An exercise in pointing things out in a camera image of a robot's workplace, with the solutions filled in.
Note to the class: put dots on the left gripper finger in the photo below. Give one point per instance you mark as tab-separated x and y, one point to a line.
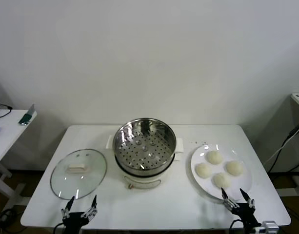
92	209
69	207

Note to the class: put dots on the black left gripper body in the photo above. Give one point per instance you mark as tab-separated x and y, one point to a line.
74	220

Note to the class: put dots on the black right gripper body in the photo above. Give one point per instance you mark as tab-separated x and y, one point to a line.
244	215

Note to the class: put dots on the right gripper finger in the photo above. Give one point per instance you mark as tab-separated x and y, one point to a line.
249	203
229	202

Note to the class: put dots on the white steamed baozi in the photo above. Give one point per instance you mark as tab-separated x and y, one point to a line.
214	157
221	180
204	170
234	168

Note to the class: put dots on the round glass pot lid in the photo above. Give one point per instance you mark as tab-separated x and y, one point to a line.
90	175

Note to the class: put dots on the steel steamer basket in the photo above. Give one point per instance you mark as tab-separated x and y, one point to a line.
144	143

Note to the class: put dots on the white oval plate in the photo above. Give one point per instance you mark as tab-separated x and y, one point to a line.
200	185

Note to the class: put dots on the white electric cooker base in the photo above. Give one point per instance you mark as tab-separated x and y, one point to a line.
142	181

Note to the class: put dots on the white side table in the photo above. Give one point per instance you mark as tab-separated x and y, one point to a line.
10	126

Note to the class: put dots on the white cabinet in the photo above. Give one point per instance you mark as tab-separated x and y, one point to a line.
298	107

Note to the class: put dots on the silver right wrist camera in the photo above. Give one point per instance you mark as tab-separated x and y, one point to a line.
268	225

